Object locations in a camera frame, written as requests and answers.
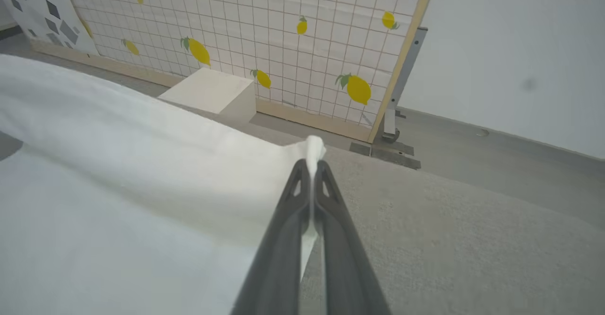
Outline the grey metal screen foot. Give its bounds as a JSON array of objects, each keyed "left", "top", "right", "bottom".
[{"left": 381, "top": 26, "right": 429, "bottom": 144}]

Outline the lemon print partition screen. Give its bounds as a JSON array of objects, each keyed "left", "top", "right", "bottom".
[{"left": 30, "top": 0, "right": 440, "bottom": 144}]

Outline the dark floor plate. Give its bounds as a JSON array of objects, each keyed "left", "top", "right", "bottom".
[{"left": 371, "top": 149, "right": 422, "bottom": 170}]

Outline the white box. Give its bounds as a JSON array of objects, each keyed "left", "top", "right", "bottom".
[{"left": 157, "top": 67, "right": 257, "bottom": 126}]

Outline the white panel grey diamond print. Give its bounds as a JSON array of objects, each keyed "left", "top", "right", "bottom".
[{"left": 0, "top": 0, "right": 100, "bottom": 56}]

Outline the white garment with grey stitching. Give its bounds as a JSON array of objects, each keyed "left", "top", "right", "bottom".
[{"left": 0, "top": 54, "right": 327, "bottom": 315}]

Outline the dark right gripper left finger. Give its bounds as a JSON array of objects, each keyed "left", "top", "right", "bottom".
[{"left": 230, "top": 158, "right": 315, "bottom": 315}]

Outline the grey fabric sofa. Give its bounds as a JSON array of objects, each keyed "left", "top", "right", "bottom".
[{"left": 0, "top": 98, "right": 605, "bottom": 315}]

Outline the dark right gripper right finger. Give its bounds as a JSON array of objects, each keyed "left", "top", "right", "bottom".
[{"left": 314, "top": 159, "right": 393, "bottom": 315}]

